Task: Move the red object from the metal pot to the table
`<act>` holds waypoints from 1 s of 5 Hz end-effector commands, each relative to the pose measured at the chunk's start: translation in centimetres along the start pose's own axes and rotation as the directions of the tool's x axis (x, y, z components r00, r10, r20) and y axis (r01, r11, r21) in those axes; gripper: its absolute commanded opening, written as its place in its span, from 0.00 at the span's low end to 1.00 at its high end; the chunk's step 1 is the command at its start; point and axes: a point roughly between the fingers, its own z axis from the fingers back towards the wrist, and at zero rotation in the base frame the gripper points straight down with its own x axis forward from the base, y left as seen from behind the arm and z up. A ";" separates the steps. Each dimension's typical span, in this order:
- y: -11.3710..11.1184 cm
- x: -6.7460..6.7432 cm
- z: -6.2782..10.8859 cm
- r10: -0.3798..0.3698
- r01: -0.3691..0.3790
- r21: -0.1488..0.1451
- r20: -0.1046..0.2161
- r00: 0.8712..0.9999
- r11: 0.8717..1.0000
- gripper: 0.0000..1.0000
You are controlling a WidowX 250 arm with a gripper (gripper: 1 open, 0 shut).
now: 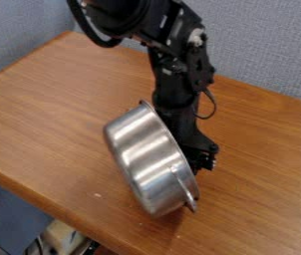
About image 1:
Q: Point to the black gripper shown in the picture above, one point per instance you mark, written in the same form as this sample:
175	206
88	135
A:
199	149

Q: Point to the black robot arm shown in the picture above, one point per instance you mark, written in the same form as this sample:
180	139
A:
170	30

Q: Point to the beige box under table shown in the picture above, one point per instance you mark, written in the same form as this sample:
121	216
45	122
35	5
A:
63	240

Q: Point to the stainless steel pot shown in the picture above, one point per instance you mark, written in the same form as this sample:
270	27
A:
151	161

